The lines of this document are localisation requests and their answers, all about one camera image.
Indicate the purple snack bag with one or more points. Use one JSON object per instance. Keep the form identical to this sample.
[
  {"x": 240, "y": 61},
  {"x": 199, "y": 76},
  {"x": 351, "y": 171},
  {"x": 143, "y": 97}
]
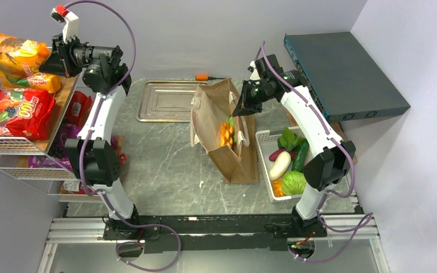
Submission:
[{"x": 57, "y": 156}]

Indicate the small red snack bag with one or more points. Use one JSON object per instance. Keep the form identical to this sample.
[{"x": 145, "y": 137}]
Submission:
[{"x": 78, "y": 109}]

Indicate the orange braided bread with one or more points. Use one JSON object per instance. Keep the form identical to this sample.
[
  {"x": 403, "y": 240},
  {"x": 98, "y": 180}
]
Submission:
[{"x": 226, "y": 135}]

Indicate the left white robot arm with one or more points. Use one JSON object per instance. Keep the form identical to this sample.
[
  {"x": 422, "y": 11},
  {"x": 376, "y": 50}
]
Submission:
[{"x": 93, "y": 160}]

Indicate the orange handle screwdriver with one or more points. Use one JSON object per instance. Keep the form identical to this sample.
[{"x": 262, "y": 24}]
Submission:
[{"x": 207, "y": 78}]

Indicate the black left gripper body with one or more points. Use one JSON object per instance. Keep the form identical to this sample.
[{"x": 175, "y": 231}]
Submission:
[{"x": 75, "y": 57}]

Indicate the white eggplant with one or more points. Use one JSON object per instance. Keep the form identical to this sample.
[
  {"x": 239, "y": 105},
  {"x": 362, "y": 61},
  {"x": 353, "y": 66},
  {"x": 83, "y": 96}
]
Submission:
[{"x": 280, "y": 166}]

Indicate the orange ginger root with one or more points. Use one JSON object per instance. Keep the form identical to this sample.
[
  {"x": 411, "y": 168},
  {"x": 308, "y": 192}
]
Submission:
[{"x": 277, "y": 188}]

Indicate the dark green cucumber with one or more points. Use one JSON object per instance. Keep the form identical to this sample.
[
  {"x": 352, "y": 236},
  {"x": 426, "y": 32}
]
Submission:
[{"x": 300, "y": 157}]

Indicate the red candy bag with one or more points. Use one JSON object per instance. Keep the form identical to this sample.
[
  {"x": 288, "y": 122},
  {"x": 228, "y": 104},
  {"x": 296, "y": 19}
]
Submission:
[{"x": 25, "y": 113}]

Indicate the burlap grocery bag pink print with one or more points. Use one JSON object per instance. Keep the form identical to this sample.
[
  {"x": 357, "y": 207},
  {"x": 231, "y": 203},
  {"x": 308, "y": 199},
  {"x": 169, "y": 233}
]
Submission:
[{"x": 210, "y": 107}]

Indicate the orange snack bag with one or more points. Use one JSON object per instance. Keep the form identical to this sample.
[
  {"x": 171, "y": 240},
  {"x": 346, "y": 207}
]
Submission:
[{"x": 20, "y": 60}]

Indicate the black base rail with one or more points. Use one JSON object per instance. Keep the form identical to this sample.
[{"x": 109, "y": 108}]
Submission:
[{"x": 158, "y": 234}]

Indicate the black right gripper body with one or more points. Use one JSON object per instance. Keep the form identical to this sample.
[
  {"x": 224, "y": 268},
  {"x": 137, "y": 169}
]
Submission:
[{"x": 255, "y": 94}]

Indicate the green leafy vegetable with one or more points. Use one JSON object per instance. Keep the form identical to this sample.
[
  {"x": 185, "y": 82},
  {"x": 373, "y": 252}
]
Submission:
[{"x": 289, "y": 140}]

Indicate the magenta sweet potato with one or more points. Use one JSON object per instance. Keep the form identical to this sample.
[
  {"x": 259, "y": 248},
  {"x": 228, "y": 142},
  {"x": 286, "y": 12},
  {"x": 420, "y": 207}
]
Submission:
[{"x": 273, "y": 157}]

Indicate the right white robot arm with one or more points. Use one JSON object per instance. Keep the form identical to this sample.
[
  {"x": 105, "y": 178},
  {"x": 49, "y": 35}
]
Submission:
[{"x": 332, "y": 157}]

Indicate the white wire shelf rack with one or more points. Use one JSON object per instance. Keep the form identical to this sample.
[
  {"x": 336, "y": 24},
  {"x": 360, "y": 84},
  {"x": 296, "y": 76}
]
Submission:
[{"x": 15, "y": 152}]

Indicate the silver metal tray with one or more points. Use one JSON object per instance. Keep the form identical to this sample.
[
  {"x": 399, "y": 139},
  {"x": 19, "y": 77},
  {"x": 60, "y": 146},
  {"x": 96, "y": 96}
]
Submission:
[{"x": 167, "y": 100}]

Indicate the green cabbage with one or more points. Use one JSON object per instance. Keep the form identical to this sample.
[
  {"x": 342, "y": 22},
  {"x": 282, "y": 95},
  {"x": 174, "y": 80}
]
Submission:
[{"x": 293, "y": 183}]

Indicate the blue grey network switch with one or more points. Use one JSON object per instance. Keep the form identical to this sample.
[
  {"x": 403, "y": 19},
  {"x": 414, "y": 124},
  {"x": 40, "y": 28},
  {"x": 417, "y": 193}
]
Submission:
[{"x": 344, "y": 81}]

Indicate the wooden board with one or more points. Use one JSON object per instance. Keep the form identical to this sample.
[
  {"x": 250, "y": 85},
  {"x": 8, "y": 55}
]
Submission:
[{"x": 319, "y": 134}]

